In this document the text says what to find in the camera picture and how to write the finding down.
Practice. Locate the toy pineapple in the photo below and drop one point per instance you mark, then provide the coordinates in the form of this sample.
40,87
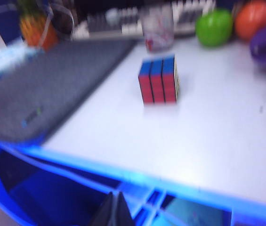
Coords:
36,30

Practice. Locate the clear adhesive tape roll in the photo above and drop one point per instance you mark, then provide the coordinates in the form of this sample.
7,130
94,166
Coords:
112,14

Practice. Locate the grey fabric laptop sleeve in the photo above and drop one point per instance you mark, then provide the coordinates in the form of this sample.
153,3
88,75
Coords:
52,89

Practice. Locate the multicolour Rubik's cube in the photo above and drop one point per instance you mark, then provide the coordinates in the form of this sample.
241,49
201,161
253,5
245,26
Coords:
157,84

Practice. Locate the clear printed glass cup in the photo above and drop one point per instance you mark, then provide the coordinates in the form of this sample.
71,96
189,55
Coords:
157,30

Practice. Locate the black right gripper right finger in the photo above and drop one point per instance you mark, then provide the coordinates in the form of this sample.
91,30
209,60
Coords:
124,215

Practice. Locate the green apple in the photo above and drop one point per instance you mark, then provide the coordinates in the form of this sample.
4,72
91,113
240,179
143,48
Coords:
214,28

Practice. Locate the white and grey keyboard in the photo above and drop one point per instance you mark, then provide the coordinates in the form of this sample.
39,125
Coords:
114,24

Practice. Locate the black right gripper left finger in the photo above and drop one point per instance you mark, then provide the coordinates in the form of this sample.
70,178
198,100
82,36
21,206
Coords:
104,214

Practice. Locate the orange fruit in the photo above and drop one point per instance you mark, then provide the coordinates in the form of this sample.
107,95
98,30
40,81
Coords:
254,20

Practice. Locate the light blue tissue pack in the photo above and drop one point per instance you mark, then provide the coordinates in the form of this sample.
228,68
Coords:
5,61

